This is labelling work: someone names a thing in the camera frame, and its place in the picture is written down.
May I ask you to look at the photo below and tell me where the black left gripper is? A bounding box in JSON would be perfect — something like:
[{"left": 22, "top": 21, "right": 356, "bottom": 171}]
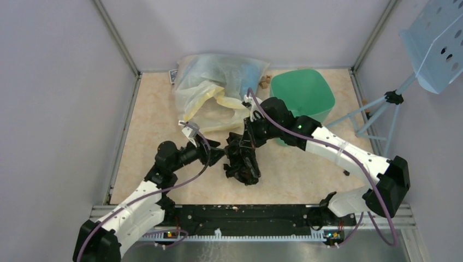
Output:
[{"left": 170, "top": 134, "right": 228, "bottom": 172}]

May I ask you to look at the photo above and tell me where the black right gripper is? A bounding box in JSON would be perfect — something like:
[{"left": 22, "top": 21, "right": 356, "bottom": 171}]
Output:
[{"left": 240, "top": 114, "right": 282, "bottom": 149}]

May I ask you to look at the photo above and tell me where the black trash bag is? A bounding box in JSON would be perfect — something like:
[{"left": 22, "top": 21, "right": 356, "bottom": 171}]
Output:
[{"left": 223, "top": 132, "right": 261, "bottom": 186}]

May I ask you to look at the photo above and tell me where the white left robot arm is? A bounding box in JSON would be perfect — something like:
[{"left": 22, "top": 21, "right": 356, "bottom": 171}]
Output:
[{"left": 72, "top": 135, "right": 225, "bottom": 261}]

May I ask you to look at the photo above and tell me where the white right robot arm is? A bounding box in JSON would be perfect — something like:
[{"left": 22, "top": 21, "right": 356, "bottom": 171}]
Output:
[{"left": 243, "top": 95, "right": 410, "bottom": 225}]

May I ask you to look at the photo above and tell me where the green plastic trash bin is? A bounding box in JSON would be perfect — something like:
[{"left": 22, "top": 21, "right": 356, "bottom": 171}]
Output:
[{"left": 262, "top": 69, "right": 335, "bottom": 134}]

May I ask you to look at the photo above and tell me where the small brown object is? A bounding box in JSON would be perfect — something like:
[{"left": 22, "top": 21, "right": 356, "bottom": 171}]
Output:
[{"left": 258, "top": 75, "right": 272, "bottom": 89}]

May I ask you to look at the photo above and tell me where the translucent yellow-trimmed plastic bag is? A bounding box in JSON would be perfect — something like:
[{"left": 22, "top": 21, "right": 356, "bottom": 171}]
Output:
[{"left": 172, "top": 53, "right": 270, "bottom": 133}]

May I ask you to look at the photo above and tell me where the dark blue card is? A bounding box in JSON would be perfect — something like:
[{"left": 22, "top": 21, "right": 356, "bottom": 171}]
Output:
[{"left": 168, "top": 69, "right": 178, "bottom": 85}]

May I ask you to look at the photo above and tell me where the light blue tripod stand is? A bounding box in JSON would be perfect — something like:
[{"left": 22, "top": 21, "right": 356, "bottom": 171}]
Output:
[{"left": 327, "top": 73, "right": 417, "bottom": 157}]

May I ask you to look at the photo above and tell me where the light blue perforated stand tray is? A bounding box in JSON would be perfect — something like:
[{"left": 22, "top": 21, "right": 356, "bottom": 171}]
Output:
[{"left": 399, "top": 0, "right": 462, "bottom": 94}]

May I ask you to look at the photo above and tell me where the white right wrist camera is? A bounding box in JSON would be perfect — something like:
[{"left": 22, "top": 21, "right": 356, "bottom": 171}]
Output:
[{"left": 242, "top": 94, "right": 264, "bottom": 122}]

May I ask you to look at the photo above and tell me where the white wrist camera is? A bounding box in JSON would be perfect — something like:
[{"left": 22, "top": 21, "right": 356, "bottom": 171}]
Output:
[
  {"left": 178, "top": 121, "right": 199, "bottom": 147},
  {"left": 242, "top": 94, "right": 264, "bottom": 122}
]

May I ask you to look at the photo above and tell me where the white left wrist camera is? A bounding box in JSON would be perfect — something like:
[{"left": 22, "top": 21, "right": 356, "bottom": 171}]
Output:
[{"left": 178, "top": 121, "right": 199, "bottom": 147}]

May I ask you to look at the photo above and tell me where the white cable duct strip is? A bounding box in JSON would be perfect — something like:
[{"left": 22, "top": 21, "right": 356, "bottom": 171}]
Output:
[{"left": 139, "top": 229, "right": 344, "bottom": 243}]

